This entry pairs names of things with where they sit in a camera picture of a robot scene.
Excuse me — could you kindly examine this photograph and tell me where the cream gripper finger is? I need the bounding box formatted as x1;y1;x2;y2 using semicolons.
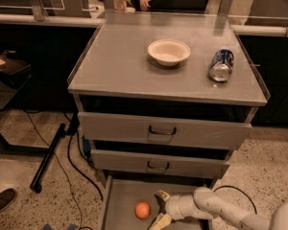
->
149;213;172;230
156;190;170;202

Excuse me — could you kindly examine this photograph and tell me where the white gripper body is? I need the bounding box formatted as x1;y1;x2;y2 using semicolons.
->
165;195;198;220

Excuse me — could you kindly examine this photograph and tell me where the orange fruit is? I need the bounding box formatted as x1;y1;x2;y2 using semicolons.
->
134;201;151;219

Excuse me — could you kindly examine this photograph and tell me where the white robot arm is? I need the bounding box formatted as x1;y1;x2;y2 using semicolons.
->
149;187;288;230

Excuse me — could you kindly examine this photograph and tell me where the middle grey drawer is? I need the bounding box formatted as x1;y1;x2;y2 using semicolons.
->
91;149;229;179

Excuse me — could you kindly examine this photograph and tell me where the grey drawer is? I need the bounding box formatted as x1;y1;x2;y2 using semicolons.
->
91;149;229;179
78;112;252;150
98;172;204;230

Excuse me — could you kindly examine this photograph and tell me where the bottom grey drawer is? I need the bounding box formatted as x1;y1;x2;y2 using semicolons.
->
98;172;204;230

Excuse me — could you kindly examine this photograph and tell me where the top grey drawer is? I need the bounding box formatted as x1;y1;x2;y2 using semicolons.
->
78;112;252;150

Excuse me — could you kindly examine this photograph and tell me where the grey drawer cabinet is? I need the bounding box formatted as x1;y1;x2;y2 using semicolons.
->
69;13;267;230

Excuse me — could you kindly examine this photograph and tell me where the background person hand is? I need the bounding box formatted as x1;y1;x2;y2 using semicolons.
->
139;0;151;12

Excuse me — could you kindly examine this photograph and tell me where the black stand leg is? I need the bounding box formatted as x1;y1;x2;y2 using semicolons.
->
30;124;65;194

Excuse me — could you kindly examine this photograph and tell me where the blue soda can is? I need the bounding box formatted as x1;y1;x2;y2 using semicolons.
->
208;49;234;82

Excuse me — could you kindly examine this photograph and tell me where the white bowl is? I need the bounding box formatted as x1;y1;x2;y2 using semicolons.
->
147;39;191;67

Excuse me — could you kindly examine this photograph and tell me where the dark shoe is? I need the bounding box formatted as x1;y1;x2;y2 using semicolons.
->
0;188;16;212

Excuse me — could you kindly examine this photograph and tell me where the black box on shelf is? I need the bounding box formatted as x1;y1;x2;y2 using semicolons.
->
0;50;32;81

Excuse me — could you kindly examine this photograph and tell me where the black cable loop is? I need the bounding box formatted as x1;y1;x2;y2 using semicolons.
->
212;185;258;216

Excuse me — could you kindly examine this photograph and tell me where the black floor cable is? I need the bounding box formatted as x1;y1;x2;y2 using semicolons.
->
66;112;105;202

